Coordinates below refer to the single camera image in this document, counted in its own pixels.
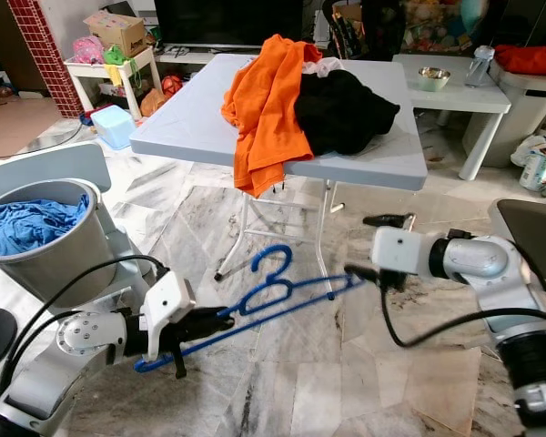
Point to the green toy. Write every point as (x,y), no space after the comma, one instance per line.
(116,56)

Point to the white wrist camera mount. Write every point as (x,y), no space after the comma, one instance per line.
(400,250)
(168,305)

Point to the orange shirt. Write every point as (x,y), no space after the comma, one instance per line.
(264,109)

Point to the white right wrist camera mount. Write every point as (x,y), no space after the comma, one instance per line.
(400,250)

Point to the light blue storage box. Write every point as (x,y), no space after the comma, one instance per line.
(114,127)

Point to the pale blue plastic chair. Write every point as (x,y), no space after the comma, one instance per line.
(45,168)

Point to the white rectangular table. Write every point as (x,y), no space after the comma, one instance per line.
(464,96)

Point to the red brick pillar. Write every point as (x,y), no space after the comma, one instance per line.
(45,59)

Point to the orange bag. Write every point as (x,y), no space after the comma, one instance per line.
(153,103)

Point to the black television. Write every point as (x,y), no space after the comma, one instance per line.
(227,23)

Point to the white green wipes package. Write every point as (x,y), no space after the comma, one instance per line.
(541,168)

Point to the pink bag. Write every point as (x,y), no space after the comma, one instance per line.
(86,52)

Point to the blue shirt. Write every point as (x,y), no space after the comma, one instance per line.
(32,228)

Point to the red ball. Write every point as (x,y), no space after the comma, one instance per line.
(172,86)

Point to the black garment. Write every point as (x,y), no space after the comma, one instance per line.
(346,114)

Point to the clear plastic bottle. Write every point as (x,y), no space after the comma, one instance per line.
(480,68)

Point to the black office chair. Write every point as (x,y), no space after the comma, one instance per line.
(373,23)

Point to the red cloth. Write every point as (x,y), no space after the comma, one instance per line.
(532,59)

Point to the white tall bin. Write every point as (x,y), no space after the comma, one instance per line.
(532,105)

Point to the metal bowl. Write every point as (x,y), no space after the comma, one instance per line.
(434,79)

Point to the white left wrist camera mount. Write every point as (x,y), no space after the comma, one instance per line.
(168,305)

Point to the brown cardboard box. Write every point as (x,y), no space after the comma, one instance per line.
(120,35)

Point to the white side table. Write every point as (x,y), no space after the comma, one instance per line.
(88,71)

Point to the yellow cloth piece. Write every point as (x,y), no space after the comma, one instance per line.
(116,75)

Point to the blue plastic hanger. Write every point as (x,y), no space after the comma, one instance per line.
(309,299)

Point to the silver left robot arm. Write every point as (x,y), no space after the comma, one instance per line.
(82,332)

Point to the dark seat chair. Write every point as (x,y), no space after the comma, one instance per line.
(532,223)

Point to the white garment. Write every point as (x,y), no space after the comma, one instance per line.
(326,66)

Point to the pale blue folding table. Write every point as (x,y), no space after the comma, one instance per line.
(182,118)

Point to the grey round laundry bin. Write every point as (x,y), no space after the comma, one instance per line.
(73,264)

